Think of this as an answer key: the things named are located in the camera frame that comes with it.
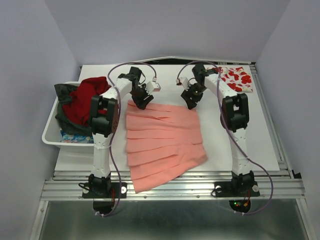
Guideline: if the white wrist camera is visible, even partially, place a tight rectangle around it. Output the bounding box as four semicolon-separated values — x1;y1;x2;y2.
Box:
176;77;189;90
145;80;161;95

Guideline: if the pink skirt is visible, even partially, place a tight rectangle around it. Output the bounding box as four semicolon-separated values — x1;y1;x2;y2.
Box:
126;100;208;193

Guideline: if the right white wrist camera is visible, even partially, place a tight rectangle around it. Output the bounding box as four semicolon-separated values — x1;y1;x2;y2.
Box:
176;77;189;90

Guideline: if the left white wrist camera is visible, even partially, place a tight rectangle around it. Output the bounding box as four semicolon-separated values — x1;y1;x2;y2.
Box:
145;80;161;95

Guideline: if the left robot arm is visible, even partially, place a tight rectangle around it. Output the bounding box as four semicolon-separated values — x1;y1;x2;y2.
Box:
86;66;160;197

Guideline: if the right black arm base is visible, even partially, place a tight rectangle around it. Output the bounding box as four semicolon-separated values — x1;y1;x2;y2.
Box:
211;181;261;198

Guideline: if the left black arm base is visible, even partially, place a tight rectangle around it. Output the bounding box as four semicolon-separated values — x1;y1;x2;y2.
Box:
78;182;128;199

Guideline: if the dark red skirt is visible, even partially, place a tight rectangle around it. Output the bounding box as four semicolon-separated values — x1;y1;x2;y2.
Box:
62;76;111;127

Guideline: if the white plastic bin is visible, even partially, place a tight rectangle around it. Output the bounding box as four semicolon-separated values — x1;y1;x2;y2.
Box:
42;82;94;153

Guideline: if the aluminium frame rail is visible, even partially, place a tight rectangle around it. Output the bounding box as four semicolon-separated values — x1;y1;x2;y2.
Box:
40;169;306;201

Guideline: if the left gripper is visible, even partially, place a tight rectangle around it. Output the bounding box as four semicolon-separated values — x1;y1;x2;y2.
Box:
129;83;154;111

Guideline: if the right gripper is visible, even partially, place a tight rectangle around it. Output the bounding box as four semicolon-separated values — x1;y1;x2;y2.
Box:
180;83;207;110

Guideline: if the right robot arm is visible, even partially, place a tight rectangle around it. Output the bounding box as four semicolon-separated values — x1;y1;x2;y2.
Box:
177;61;256;198

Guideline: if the dark green garment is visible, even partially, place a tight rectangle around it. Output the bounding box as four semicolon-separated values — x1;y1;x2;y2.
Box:
54;83;92;137

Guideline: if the light blue garment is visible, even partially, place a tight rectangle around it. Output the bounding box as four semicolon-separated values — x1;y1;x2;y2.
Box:
60;130;94;144

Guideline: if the red poppy print skirt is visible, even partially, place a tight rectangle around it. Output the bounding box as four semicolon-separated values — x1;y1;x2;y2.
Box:
218;66;253;93

